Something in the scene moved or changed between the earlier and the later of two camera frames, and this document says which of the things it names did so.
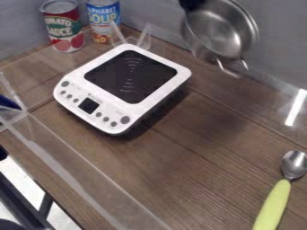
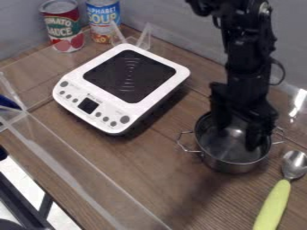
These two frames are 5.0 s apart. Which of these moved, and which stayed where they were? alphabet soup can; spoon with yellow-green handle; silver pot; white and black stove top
Moved: silver pot
Stayed: white and black stove top; spoon with yellow-green handle; alphabet soup can
